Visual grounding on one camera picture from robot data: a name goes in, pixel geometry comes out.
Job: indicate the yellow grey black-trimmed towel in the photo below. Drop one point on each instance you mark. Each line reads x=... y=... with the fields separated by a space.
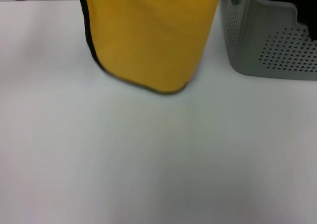
x=148 y=35

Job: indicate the grey perforated storage basket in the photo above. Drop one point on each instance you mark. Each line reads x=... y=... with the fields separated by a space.
x=247 y=40

